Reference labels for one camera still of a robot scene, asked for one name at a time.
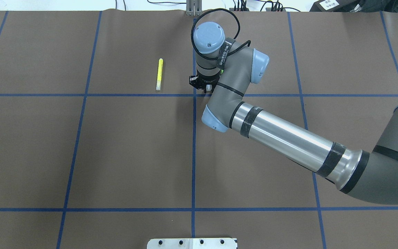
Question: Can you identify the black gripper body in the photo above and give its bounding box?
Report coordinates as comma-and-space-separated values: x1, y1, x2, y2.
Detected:
189, 73, 217, 91

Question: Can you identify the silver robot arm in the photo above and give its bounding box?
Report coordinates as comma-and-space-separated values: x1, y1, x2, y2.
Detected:
190, 22, 398, 205

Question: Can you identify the yellow highlighter pen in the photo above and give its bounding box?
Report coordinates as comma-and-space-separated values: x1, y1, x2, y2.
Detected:
156, 58, 164, 91

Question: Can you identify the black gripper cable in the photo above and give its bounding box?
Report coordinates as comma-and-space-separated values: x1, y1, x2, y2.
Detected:
191, 8, 251, 57

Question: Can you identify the aluminium frame post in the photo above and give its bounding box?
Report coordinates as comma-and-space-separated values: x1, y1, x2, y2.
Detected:
186, 0, 203, 17

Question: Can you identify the white pedestal column base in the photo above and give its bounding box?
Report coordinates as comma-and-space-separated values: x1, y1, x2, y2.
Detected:
146, 238, 238, 249

